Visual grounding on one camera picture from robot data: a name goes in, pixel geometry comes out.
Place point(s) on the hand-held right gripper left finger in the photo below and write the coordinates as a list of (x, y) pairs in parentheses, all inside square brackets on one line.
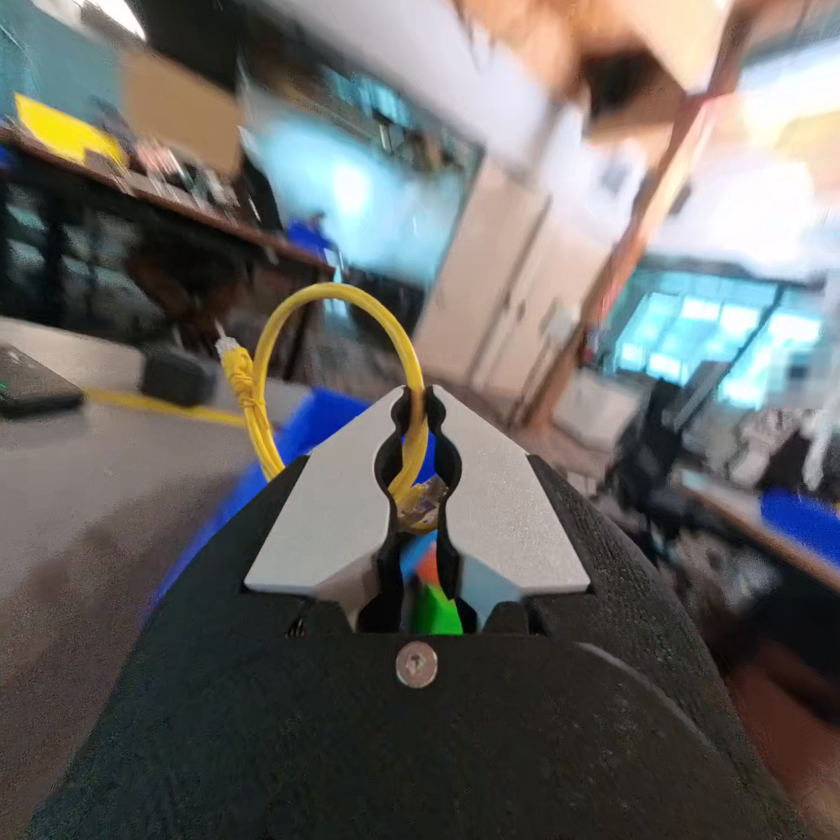
[(321, 525)]

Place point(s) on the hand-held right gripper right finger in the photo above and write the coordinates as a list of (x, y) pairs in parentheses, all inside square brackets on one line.
[(518, 525)]

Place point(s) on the green rectangular block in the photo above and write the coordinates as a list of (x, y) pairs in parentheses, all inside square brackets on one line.
[(436, 613)]

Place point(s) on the black office chair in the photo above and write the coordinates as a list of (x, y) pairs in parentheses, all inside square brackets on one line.
[(653, 446)]

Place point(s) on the yellow tape strip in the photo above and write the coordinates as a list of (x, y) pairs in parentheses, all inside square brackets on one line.
[(164, 405)]

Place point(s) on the black adapter cube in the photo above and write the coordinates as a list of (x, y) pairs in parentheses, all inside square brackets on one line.
[(177, 379)]

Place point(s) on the white double doors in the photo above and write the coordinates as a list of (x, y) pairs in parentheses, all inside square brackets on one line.
[(512, 295)]

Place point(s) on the brown office chair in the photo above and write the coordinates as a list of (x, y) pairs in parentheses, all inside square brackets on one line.
[(184, 289)]

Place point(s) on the small blue bin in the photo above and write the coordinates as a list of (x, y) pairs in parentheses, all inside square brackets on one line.
[(800, 525)]

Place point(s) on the flat blue plastic bin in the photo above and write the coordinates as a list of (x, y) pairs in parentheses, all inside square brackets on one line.
[(308, 237)]

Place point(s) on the black power bank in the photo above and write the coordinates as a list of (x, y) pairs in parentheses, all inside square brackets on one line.
[(33, 387)]

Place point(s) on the wooden desk with black legs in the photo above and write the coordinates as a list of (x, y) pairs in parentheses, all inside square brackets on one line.
[(197, 220)]

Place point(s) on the wooden panel on white stand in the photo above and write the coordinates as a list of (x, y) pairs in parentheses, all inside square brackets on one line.
[(184, 111)]

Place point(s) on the yellow box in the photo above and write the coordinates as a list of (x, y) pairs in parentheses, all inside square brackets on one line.
[(65, 131)]

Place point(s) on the wooden support post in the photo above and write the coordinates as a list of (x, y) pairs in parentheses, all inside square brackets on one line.
[(630, 262)]

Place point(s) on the black wall screen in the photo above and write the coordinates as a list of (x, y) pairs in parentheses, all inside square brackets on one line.
[(190, 39)]

